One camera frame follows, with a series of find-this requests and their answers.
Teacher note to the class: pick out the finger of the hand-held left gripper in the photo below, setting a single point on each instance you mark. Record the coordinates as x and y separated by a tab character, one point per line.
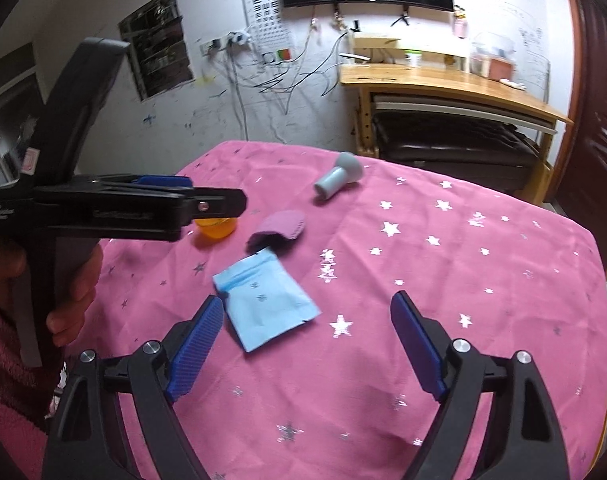
158	181
218	202

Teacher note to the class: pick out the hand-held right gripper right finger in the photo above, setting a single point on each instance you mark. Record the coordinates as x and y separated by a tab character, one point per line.
416	345

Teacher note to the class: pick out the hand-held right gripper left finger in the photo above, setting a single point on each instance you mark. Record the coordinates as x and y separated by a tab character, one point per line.
198	345

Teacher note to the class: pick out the light blue packet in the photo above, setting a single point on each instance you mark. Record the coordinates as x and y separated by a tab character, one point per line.
263	305

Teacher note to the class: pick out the person's left forearm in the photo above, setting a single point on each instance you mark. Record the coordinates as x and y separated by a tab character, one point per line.
8	360

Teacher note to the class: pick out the person's left hand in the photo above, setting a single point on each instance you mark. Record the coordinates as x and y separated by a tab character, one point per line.
81	290

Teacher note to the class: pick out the orange plastic cup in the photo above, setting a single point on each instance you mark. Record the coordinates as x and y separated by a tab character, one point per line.
213	229

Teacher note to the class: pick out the mauve ribbed pouch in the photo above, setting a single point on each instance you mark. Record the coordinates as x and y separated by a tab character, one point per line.
281	227

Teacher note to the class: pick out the pink star-print tablecloth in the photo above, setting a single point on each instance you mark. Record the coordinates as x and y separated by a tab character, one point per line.
433	260

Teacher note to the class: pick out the grey plastic bottle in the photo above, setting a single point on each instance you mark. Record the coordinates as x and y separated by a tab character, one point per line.
338	175

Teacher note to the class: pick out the white power strip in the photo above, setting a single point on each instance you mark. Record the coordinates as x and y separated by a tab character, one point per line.
228	42

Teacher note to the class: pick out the eye chart poster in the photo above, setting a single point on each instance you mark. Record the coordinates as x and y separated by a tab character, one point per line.
263	15

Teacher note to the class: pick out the wooden desk riser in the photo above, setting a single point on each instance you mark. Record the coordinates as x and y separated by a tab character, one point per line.
376	42

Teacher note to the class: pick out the white cup with green lid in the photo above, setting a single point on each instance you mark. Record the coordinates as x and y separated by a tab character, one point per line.
413	59

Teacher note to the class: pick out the wooden desk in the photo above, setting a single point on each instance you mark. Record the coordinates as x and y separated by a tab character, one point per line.
433	77

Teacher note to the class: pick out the hanging black pliers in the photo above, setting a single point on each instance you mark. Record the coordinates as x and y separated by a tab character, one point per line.
402	17

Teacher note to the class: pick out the pink box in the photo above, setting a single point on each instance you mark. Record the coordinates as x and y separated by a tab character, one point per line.
502	67

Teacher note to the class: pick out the dark red door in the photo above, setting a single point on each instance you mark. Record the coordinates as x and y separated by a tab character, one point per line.
598	110

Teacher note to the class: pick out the clear plastic jar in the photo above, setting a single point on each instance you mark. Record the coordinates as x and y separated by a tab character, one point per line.
481	52

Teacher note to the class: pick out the pink hanging bottle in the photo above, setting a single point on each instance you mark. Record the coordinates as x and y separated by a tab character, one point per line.
460	22

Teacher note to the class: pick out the dark wall niche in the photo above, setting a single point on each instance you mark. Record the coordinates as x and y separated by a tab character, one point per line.
156	45

